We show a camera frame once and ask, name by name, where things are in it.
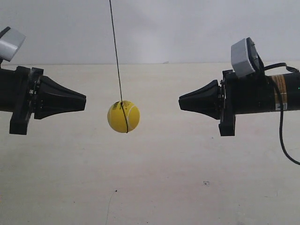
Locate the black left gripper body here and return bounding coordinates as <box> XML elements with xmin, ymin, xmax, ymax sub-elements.
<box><xmin>0</xmin><ymin>66</ymin><xmax>44</xmax><ymax>135</ymax></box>

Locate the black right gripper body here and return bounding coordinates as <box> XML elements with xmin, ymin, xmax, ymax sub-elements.
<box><xmin>218</xmin><ymin>70</ymin><xmax>275</xmax><ymax>136</ymax></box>

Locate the yellow tennis ball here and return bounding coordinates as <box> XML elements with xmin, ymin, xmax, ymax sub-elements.
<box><xmin>107</xmin><ymin>100</ymin><xmax>140</xmax><ymax>133</ymax></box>

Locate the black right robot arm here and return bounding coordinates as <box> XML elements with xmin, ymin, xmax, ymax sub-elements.
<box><xmin>179</xmin><ymin>70</ymin><xmax>300</xmax><ymax>136</ymax></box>

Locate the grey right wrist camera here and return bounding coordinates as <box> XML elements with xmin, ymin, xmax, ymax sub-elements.
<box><xmin>231</xmin><ymin>37</ymin><xmax>257</xmax><ymax>77</ymax></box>

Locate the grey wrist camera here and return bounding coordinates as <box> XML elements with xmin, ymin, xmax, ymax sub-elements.
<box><xmin>0</xmin><ymin>26</ymin><xmax>26</xmax><ymax>62</ymax></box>
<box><xmin>231</xmin><ymin>37</ymin><xmax>257</xmax><ymax>77</ymax></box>

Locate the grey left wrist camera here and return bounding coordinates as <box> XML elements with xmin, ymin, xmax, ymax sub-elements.
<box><xmin>0</xmin><ymin>26</ymin><xmax>26</xmax><ymax>62</ymax></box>

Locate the thin black hanging string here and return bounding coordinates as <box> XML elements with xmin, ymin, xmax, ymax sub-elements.
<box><xmin>109</xmin><ymin>0</ymin><xmax>129</xmax><ymax>134</ymax></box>

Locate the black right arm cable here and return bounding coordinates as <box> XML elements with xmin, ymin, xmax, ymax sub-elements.
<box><xmin>261</xmin><ymin>62</ymin><xmax>300</xmax><ymax>164</ymax></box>

